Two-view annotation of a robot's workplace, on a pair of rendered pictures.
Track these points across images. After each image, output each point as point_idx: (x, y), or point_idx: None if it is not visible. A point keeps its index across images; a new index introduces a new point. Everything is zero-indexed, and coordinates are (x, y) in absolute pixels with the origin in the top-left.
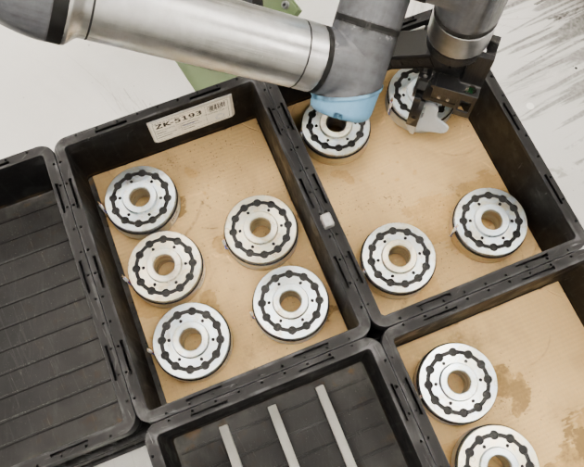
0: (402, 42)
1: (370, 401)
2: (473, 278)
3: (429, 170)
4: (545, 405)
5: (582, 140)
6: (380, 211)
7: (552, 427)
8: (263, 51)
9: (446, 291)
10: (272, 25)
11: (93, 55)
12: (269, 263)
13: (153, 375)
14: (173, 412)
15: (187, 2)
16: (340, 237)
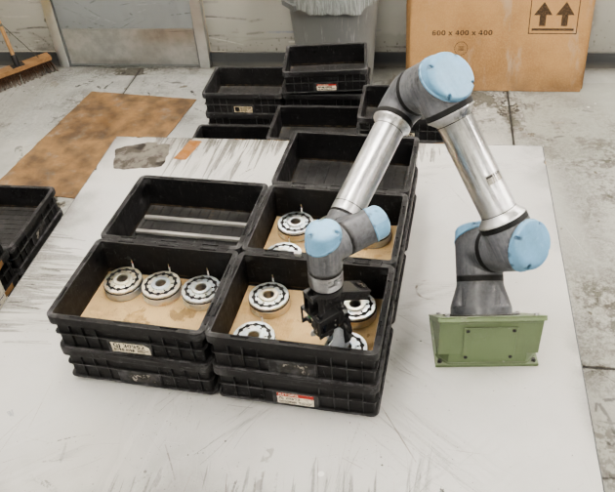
0: (349, 286)
1: None
2: (236, 327)
3: (303, 340)
4: (164, 321)
5: (274, 487)
6: (299, 310)
7: (154, 319)
8: (345, 181)
9: (233, 276)
10: (351, 183)
11: (507, 282)
12: None
13: None
14: (266, 191)
15: (368, 150)
16: (287, 256)
